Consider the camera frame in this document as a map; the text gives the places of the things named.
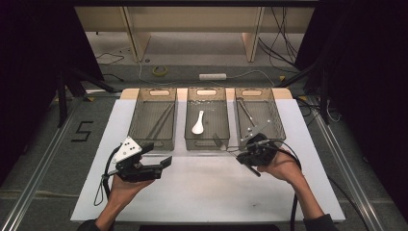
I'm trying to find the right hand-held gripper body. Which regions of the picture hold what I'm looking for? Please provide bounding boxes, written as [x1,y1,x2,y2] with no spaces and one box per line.
[236,119,280,167]

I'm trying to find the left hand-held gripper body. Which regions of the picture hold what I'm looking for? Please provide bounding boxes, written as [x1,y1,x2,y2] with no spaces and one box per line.
[112,136,165,184]

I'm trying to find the smoky transparent plastic bin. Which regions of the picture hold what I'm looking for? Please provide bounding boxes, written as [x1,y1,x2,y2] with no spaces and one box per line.
[234,87,288,152]
[126,87,178,152]
[184,87,231,151]

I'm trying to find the white ceramic spoon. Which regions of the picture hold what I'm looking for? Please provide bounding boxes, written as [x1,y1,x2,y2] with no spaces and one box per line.
[191,110,206,136]

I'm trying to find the metal table knife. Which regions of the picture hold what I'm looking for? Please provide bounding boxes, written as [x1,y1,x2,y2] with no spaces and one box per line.
[240,99,258,129]

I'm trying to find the metal fork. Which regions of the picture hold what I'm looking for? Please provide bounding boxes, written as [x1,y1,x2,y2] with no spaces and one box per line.
[236,97,254,125]

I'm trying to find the person's right hand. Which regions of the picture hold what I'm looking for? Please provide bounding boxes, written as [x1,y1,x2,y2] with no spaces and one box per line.
[256,148,304,186]

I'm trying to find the person's left hand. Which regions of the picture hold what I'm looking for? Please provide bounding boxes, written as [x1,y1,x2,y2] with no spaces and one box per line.
[106,174,156,214]

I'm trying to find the white table mat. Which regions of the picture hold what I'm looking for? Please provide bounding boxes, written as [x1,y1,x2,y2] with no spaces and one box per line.
[70,98,346,224]

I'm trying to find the white power strip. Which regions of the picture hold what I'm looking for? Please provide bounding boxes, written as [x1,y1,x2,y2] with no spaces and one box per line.
[198,72,228,82]

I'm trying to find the yellow tape roll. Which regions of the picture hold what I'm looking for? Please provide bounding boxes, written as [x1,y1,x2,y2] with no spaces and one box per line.
[151,64,169,78]

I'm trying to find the black metal stand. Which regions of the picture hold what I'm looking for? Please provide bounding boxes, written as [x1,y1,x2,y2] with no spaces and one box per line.
[274,60,332,125]
[56,65,118,129]

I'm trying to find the beige wooden shelf unit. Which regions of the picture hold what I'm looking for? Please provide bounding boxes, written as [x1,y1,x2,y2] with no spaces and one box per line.
[74,6,316,64]

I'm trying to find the dark curtain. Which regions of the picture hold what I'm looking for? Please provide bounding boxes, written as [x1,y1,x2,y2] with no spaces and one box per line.
[0,0,106,187]
[293,0,408,222]

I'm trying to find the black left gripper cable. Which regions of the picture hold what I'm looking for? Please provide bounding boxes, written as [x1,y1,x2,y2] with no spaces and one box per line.
[102,153,120,200]

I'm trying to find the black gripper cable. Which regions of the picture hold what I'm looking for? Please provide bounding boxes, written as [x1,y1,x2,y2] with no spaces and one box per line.
[226,139,303,231]
[102,153,120,200]

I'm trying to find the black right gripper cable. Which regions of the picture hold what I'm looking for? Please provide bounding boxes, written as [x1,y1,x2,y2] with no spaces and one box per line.
[226,139,303,231]

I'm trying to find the thin grey cord loop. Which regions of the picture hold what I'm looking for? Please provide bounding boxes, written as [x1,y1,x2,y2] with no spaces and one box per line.
[92,174,109,207]

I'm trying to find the white power strip cable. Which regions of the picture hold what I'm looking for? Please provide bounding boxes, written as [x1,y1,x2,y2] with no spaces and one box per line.
[138,59,277,89]

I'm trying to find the aluminium floor rail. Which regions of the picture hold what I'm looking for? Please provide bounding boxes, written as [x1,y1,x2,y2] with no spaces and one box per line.
[0,95,84,231]
[306,95,386,231]

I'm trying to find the thin black floor cable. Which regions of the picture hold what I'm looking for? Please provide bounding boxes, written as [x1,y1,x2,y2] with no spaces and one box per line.
[94,51,126,84]

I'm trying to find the bundle of black cables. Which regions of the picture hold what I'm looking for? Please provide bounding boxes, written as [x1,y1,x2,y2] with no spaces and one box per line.
[257,6,300,74]

